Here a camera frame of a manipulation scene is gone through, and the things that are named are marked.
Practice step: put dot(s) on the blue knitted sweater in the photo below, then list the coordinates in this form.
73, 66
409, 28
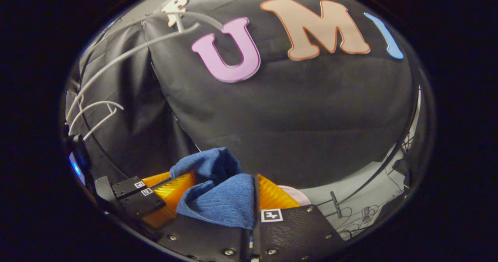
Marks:
225, 199

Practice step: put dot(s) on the black clothes rack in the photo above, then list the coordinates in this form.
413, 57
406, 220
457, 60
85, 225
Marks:
334, 201

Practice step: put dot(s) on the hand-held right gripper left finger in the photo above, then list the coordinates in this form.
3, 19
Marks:
202, 238

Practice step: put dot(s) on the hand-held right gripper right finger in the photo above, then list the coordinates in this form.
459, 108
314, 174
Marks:
295, 234

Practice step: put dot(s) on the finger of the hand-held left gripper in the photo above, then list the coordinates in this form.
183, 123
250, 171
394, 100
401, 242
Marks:
144, 203
128, 186

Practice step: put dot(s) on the black backdrop cloth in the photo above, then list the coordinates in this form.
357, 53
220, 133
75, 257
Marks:
311, 118

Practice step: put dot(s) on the white plastic clothes hanger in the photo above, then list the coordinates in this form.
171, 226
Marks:
97, 104
128, 54

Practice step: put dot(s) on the pink laundry hamper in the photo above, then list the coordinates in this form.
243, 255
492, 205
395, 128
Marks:
297, 196

